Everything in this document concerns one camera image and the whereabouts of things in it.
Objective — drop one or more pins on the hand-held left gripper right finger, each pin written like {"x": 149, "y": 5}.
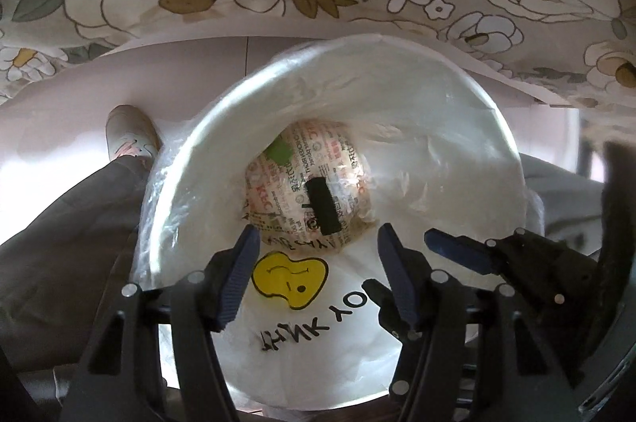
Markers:
{"x": 400, "y": 278}

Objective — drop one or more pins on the crumpled printed paper ball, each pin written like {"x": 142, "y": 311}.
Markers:
{"x": 343, "y": 163}

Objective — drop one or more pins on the black rectangular piece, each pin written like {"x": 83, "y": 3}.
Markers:
{"x": 322, "y": 208}

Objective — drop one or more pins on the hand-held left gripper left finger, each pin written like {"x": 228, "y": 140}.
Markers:
{"x": 237, "y": 275}

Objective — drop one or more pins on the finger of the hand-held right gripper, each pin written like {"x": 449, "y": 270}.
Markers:
{"x": 380, "y": 302}
{"x": 457, "y": 249}

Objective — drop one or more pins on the person's right leg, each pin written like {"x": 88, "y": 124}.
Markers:
{"x": 551, "y": 188}

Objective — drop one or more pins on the person's left shoe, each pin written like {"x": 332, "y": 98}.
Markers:
{"x": 130, "y": 131}

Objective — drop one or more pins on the person's leg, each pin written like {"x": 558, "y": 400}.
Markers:
{"x": 59, "y": 253}
{"x": 551, "y": 188}

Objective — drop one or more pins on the person's left leg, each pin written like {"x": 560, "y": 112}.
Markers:
{"x": 59, "y": 253}

